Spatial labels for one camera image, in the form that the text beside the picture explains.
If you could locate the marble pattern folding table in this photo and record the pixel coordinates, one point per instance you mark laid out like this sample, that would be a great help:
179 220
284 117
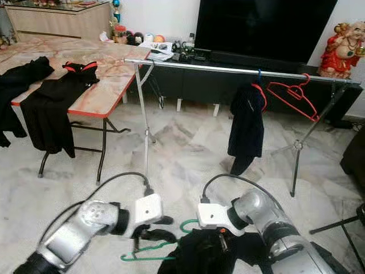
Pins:
114 74

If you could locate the black flat television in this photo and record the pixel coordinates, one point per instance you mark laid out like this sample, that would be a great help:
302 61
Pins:
262 28

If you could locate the black shirt small chest logo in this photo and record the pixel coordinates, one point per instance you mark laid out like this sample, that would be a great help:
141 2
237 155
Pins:
194 257

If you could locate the green hanger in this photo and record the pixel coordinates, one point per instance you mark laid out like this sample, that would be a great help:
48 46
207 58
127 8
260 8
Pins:
148 258

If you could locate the black garment red collar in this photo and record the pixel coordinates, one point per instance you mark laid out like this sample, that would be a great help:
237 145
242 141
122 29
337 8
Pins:
57 114

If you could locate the red hanger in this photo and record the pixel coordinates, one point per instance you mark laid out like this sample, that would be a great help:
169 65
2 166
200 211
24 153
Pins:
296 93

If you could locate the light wooden sideboard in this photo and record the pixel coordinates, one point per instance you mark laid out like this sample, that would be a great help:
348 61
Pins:
57 24

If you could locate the blue hanger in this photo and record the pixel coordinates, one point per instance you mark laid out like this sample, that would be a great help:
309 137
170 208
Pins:
259 75

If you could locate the plain black garment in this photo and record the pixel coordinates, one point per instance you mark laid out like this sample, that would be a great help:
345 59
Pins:
23 85

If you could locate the red laughing Buddha statue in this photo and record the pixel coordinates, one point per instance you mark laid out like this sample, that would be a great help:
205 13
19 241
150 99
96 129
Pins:
339 54

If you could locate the black TV console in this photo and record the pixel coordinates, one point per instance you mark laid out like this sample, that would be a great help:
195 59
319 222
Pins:
199 91

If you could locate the tall blue gold trophy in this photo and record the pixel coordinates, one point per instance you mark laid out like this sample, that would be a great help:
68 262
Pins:
116 8

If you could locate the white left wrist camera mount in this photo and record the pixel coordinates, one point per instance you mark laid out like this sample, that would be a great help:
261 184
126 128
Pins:
149 208

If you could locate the black soundbar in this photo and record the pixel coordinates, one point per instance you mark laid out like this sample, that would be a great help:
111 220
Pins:
256 60

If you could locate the stack of white papers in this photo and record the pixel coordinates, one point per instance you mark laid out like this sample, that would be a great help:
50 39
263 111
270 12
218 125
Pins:
159 51

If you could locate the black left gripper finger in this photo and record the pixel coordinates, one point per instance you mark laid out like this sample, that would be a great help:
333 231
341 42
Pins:
162 236

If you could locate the jar with red lid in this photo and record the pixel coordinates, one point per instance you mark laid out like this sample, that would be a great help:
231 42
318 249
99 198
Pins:
120 35

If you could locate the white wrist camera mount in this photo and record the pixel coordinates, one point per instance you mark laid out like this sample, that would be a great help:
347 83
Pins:
217 217
149 208

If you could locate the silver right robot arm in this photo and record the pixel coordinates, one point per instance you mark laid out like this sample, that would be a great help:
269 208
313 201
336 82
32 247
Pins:
268 214

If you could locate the orange ball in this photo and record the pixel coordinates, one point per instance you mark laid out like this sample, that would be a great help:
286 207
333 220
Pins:
158 39

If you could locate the navy t-shirt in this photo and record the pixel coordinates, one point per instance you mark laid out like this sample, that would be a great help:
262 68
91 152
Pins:
246 123

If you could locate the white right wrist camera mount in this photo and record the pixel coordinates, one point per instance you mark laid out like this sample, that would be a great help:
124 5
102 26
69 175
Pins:
217 217

